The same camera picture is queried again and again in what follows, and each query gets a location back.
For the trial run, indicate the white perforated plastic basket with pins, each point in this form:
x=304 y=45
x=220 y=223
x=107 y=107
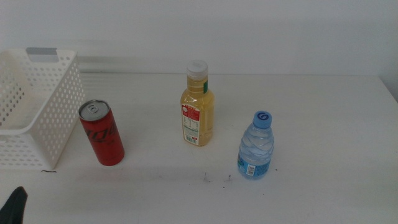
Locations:
x=46 y=130

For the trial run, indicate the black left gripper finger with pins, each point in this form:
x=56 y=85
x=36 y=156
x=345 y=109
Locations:
x=14 y=207

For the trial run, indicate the red soda can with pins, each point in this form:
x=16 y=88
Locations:
x=104 y=140

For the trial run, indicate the small water bottle blue cap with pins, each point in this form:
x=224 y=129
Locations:
x=256 y=146

